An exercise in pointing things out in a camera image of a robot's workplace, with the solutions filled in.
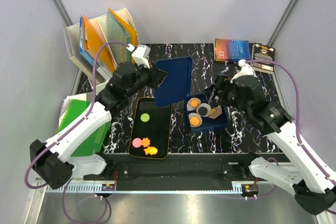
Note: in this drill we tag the black sandwich cookie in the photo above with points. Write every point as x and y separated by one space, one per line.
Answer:
203 110

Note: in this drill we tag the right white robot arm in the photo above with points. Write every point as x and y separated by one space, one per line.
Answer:
313 183

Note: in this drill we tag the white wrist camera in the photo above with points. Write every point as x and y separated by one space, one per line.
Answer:
140 55
245 70

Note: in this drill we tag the blue tin box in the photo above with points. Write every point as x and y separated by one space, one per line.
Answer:
208 124

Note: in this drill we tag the green round cookie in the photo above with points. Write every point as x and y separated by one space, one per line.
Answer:
145 117

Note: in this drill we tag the orange dotted round cookie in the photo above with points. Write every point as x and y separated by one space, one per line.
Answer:
194 121

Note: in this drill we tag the blue orange book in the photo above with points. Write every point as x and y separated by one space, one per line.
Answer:
231 50

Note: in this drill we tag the orange leaf cookie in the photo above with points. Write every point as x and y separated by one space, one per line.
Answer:
194 103

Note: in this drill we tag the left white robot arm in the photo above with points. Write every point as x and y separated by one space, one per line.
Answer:
51 159

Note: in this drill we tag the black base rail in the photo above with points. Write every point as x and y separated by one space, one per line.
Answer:
180 173

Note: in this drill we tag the black paperback book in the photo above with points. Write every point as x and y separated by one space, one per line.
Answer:
263 53

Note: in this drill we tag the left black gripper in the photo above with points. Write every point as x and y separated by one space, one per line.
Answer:
157 76

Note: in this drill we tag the black gold-rimmed tray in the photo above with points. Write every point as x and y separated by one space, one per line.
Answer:
157 129

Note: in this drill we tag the orange fish cookie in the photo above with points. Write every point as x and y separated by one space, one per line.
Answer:
151 150

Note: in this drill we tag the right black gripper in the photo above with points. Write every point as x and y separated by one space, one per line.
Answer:
222 82

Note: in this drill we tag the orange flower cookie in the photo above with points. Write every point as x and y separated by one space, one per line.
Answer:
145 142

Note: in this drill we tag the blue tin lid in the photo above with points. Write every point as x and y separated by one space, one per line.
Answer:
177 85

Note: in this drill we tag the pink round cookie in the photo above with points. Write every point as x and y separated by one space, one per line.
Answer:
136 143

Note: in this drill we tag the green clip file folder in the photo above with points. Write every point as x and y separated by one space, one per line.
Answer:
86 139

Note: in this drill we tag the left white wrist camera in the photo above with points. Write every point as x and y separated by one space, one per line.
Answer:
140 55

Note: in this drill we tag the teal speckled folder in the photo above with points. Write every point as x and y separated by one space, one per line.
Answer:
116 32

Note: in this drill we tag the white paper cookie cup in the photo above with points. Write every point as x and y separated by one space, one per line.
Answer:
206 105

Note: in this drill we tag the yellow orange folder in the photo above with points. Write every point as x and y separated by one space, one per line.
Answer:
130 30

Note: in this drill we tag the white file organizer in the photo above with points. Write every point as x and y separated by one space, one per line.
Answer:
71 35

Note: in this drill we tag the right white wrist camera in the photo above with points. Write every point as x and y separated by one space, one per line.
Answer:
245 70

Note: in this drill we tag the blue binder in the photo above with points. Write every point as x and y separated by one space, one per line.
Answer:
89 40

